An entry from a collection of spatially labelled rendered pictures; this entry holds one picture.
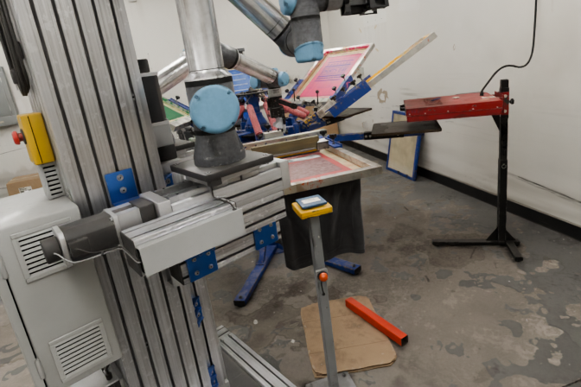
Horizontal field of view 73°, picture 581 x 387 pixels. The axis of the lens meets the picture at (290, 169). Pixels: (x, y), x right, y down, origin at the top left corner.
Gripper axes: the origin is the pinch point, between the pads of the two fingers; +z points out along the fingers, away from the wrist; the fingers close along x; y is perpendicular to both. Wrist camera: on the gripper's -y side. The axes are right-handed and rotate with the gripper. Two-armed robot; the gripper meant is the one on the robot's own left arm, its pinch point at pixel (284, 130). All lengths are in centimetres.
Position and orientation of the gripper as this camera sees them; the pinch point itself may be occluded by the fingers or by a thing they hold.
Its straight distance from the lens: 226.3
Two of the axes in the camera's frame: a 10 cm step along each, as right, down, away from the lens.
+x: 2.8, 2.3, -9.3
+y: -9.5, 2.0, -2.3
